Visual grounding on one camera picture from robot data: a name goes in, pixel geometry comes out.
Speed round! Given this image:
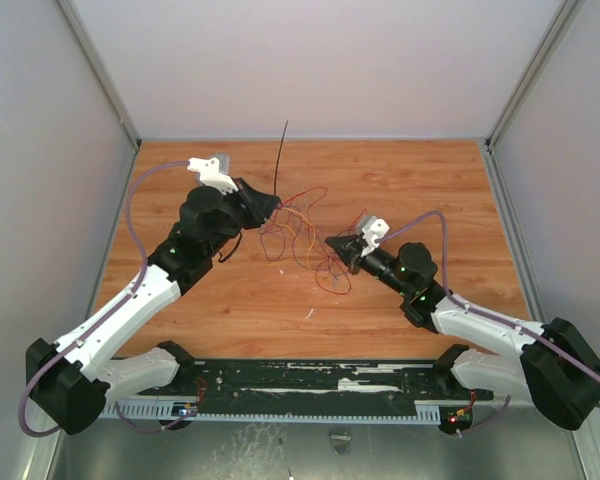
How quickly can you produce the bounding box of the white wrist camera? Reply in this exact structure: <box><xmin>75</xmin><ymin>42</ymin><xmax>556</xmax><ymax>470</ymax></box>
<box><xmin>355</xmin><ymin>215</ymin><xmax>390</xmax><ymax>256</ymax></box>
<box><xmin>187</xmin><ymin>153</ymin><xmax>238</xmax><ymax>195</ymax></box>

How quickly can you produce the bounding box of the yellow wire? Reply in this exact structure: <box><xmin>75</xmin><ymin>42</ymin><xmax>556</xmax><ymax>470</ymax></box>
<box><xmin>274</xmin><ymin>202</ymin><xmax>331</xmax><ymax>274</ymax></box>

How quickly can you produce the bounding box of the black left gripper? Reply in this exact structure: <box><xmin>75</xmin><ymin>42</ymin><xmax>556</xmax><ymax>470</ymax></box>
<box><xmin>206</xmin><ymin>176</ymin><xmax>280</xmax><ymax>254</ymax></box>

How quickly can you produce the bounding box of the grey slotted cable duct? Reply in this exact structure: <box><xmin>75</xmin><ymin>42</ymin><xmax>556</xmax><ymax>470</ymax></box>
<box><xmin>100</xmin><ymin>394</ymin><xmax>441</xmax><ymax>425</ymax></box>

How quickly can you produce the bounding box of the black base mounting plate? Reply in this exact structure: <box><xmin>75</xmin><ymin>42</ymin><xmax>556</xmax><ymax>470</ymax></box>
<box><xmin>141</xmin><ymin>359</ymin><xmax>493</xmax><ymax>406</ymax></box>

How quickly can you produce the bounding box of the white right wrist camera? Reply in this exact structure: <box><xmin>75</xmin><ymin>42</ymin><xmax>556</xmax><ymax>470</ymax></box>
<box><xmin>355</xmin><ymin>215</ymin><xmax>390</xmax><ymax>256</ymax></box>

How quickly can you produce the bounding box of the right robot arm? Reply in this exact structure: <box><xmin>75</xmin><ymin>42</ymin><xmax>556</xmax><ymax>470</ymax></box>
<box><xmin>326</xmin><ymin>235</ymin><xmax>600</xmax><ymax>431</ymax></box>

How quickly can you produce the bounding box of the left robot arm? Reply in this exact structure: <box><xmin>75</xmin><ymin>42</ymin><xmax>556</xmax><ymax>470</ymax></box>
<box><xmin>24</xmin><ymin>178</ymin><xmax>280</xmax><ymax>435</ymax></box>

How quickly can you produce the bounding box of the black zip tie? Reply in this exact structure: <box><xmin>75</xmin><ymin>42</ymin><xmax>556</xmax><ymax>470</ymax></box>
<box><xmin>272</xmin><ymin>119</ymin><xmax>289</xmax><ymax>196</ymax></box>

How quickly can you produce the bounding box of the purple wire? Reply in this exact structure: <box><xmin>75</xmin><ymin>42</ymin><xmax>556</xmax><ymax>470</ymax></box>
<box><xmin>258</xmin><ymin>199</ymin><xmax>361</xmax><ymax>296</ymax></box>

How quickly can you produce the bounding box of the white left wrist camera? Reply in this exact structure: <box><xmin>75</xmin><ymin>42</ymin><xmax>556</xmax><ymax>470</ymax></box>
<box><xmin>187</xmin><ymin>153</ymin><xmax>238</xmax><ymax>195</ymax></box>

